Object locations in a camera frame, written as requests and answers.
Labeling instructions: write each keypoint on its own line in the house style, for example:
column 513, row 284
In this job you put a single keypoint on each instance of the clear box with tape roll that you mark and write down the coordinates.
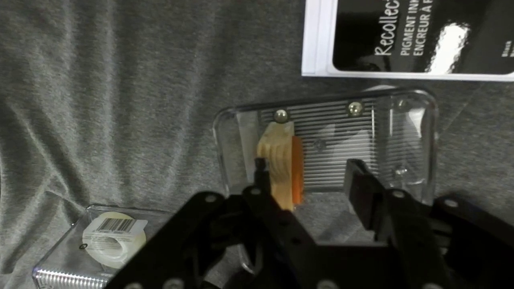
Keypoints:
column 97, row 247

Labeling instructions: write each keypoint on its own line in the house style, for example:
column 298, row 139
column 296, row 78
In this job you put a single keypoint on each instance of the wooden block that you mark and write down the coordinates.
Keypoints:
column 283, row 153

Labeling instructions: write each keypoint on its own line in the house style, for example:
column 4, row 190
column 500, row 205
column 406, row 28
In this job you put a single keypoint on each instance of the black ink pad box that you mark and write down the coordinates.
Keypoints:
column 410, row 39

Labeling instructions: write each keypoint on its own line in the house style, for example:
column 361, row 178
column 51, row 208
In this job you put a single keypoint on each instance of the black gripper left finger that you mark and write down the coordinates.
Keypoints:
column 283, row 248

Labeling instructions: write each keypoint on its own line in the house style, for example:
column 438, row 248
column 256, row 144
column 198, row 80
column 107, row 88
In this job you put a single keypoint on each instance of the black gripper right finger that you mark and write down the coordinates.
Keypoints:
column 397, row 221

